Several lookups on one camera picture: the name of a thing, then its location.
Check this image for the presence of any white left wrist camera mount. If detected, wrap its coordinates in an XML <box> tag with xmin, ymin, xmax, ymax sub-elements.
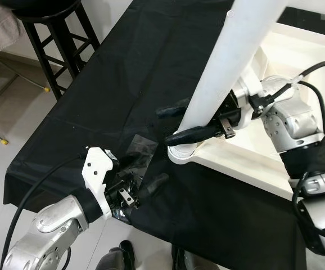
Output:
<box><xmin>82</xmin><ymin>147</ymin><xmax>120</xmax><ymax>219</ymax></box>

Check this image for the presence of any clear tape patch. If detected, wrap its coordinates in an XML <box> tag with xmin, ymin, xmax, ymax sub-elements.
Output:
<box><xmin>126</xmin><ymin>135</ymin><xmax>157</xmax><ymax>169</ymax></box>

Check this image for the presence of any white plastic ribbed table top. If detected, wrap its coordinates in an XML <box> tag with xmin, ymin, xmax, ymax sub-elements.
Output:
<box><xmin>167</xmin><ymin>22</ymin><xmax>325</xmax><ymax>200</ymax></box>

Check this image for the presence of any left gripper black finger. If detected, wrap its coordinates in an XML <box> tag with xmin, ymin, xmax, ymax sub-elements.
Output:
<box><xmin>116</xmin><ymin>155</ymin><xmax>152</xmax><ymax>175</ymax></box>
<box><xmin>136</xmin><ymin>173</ymin><xmax>170</xmax><ymax>200</ymax></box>

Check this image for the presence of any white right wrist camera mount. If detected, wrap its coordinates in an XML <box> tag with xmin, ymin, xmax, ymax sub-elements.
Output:
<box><xmin>233</xmin><ymin>62</ymin><xmax>264</xmax><ymax>110</ymax></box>

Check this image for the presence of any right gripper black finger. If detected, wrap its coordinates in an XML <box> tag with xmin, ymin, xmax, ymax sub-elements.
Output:
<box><xmin>164</xmin><ymin>125</ymin><xmax>219</xmax><ymax>146</ymax></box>
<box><xmin>156</xmin><ymin>98</ymin><xmax>192</xmax><ymax>119</ymax></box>

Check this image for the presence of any dark robot right foot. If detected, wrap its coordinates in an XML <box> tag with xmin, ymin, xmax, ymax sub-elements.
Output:
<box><xmin>171</xmin><ymin>245</ymin><xmax>214</xmax><ymax>270</ymax></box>

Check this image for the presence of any dark robot foot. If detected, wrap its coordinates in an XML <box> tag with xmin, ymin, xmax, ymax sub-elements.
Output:
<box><xmin>171</xmin><ymin>245</ymin><xmax>214</xmax><ymax>270</ymax></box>
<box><xmin>95</xmin><ymin>241</ymin><xmax>136</xmax><ymax>270</ymax></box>

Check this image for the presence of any black stool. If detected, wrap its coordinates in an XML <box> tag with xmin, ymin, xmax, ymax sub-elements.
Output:
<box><xmin>16</xmin><ymin>0</ymin><xmax>101</xmax><ymax>101</ymax></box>

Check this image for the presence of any dark robot left foot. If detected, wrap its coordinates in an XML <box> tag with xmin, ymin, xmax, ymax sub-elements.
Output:
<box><xmin>95</xmin><ymin>241</ymin><xmax>136</xmax><ymax>270</ymax></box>

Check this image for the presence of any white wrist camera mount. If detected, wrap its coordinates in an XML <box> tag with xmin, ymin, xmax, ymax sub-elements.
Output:
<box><xmin>233</xmin><ymin>62</ymin><xmax>264</xmax><ymax>110</ymax></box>
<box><xmin>82</xmin><ymin>147</ymin><xmax>120</xmax><ymax>219</ymax></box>

